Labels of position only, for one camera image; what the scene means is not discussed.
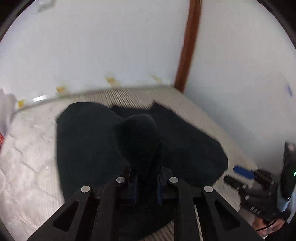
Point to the black t-shirt white print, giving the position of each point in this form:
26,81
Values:
95,143

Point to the beige striped mattress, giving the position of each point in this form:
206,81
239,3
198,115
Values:
30,185

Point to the white plastic shopping bag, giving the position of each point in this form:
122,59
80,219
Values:
7,110

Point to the red paper shopping bag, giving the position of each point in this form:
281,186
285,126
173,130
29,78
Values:
1,139

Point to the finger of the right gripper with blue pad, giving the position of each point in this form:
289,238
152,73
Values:
249,174
234,183

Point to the person right hand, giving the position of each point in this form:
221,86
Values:
264,230

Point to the brown wooden door frame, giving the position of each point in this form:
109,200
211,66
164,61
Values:
188,48

